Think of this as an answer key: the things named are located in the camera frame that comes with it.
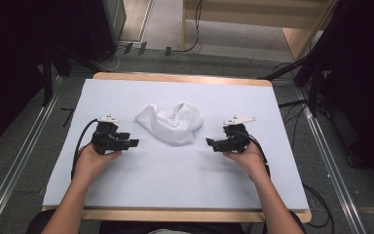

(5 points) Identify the person's dark clothing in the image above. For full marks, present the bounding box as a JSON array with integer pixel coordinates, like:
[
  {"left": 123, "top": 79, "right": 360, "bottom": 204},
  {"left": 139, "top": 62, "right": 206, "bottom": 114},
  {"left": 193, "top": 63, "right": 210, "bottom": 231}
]
[{"left": 24, "top": 209, "right": 308, "bottom": 234}]

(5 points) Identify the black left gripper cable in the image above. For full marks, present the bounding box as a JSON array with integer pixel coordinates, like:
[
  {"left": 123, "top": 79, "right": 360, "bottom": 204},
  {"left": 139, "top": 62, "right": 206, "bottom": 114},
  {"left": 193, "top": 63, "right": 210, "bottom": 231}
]
[{"left": 70, "top": 118, "right": 99, "bottom": 181}]

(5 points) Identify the metal floor rail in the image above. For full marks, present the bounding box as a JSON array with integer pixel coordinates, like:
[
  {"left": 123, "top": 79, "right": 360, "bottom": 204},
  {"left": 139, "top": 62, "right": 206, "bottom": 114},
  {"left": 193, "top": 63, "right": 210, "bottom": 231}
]
[
  {"left": 295, "top": 87, "right": 368, "bottom": 234},
  {"left": 0, "top": 75, "right": 64, "bottom": 234}
]

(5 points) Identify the white cloth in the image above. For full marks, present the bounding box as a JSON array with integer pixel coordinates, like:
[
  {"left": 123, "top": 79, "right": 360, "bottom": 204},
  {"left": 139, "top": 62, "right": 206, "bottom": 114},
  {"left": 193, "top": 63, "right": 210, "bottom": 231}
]
[{"left": 134, "top": 101, "right": 206, "bottom": 146}]

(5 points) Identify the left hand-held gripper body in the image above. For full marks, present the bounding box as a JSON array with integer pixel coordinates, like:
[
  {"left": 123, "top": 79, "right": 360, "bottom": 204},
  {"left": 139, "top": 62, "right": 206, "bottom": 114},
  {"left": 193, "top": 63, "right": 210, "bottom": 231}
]
[{"left": 91, "top": 114, "right": 131, "bottom": 156}]

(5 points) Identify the dark cabinet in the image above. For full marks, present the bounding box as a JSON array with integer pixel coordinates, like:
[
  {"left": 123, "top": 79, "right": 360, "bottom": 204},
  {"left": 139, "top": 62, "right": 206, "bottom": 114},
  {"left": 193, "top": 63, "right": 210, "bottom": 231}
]
[{"left": 0, "top": 0, "right": 128, "bottom": 62}]

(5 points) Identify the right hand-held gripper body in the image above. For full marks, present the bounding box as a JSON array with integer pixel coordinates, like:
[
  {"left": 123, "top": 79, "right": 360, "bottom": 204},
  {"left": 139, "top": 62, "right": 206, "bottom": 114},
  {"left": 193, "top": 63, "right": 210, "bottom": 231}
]
[{"left": 219, "top": 114, "right": 256, "bottom": 154}]

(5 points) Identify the person's left hand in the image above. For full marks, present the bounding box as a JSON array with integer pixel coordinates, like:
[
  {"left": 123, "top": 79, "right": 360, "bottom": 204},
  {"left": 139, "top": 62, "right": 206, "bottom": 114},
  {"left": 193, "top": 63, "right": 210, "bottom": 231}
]
[{"left": 73, "top": 142, "right": 124, "bottom": 185}]

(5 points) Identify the black hanging cable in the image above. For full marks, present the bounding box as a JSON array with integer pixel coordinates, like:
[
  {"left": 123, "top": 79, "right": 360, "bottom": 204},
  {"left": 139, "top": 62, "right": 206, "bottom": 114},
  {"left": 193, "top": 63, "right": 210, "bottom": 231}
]
[{"left": 170, "top": 0, "right": 204, "bottom": 54}]

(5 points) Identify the wooden table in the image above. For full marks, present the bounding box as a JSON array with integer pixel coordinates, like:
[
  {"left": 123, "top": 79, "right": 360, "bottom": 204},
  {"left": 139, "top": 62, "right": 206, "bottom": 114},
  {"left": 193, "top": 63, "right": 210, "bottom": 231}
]
[{"left": 41, "top": 71, "right": 313, "bottom": 224}]

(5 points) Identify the light wooden shelf unit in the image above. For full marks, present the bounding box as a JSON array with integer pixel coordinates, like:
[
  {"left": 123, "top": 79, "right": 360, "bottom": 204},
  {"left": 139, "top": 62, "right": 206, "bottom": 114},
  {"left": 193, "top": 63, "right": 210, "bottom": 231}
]
[{"left": 180, "top": 0, "right": 339, "bottom": 61}]

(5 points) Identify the black metal stand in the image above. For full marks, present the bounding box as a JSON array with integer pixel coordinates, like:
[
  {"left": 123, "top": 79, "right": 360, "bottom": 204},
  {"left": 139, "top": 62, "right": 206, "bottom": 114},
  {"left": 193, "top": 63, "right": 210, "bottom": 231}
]
[{"left": 40, "top": 42, "right": 101, "bottom": 107}]

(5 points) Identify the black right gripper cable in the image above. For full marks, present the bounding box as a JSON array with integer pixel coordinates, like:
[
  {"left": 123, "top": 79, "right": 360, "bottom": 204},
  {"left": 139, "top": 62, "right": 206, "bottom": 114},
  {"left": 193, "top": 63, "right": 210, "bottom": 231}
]
[{"left": 237, "top": 130, "right": 272, "bottom": 178}]

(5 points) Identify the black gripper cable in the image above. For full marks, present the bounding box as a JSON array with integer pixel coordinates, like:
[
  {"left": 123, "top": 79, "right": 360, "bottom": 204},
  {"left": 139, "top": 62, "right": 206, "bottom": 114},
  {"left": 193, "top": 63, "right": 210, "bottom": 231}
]
[
  {"left": 237, "top": 130, "right": 272, "bottom": 178},
  {"left": 70, "top": 118, "right": 99, "bottom": 181}
]

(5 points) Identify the white table mat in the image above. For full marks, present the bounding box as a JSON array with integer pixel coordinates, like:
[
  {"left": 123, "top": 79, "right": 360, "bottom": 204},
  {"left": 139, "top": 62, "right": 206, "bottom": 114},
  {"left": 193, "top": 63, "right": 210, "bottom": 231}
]
[{"left": 42, "top": 78, "right": 311, "bottom": 211}]

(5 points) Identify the person's right hand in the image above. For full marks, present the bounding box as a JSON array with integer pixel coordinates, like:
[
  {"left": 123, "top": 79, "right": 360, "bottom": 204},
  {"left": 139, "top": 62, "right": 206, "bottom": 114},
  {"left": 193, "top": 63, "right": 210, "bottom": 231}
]
[{"left": 222, "top": 139, "right": 270, "bottom": 183}]

